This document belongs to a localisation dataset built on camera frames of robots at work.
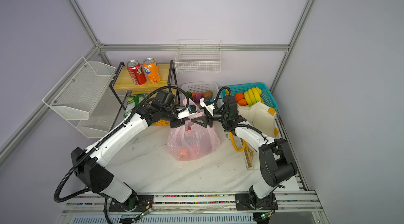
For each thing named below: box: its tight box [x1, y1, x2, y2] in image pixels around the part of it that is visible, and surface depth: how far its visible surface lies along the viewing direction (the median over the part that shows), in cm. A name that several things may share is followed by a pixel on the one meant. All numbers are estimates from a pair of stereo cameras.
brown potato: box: [203, 89, 214, 99], surface depth 116 cm
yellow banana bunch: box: [243, 87, 265, 107], surface depth 109 cm
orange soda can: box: [143, 57, 162, 84], surface depth 73 cm
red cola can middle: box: [126, 59, 147, 86], surface depth 72 cm
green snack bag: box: [123, 94, 150, 119], surface depth 90 cm
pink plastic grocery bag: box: [167, 98, 221, 162], surface depth 82 cm
